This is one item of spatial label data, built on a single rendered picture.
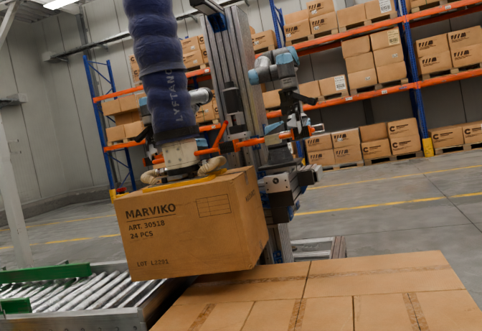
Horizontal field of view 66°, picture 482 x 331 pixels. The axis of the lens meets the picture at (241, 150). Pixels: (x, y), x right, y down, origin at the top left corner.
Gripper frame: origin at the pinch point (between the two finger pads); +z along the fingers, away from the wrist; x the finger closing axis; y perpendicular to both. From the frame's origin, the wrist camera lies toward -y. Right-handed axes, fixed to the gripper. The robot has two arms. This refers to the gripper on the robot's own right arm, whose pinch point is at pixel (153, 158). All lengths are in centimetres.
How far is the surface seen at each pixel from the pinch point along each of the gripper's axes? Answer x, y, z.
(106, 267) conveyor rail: 5, -51, 63
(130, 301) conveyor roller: -39, -7, 66
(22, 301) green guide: -49, -61, 57
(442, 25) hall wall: 787, 384, -164
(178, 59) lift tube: -29, 39, -44
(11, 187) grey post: 143, -261, 6
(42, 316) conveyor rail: -60, -40, 61
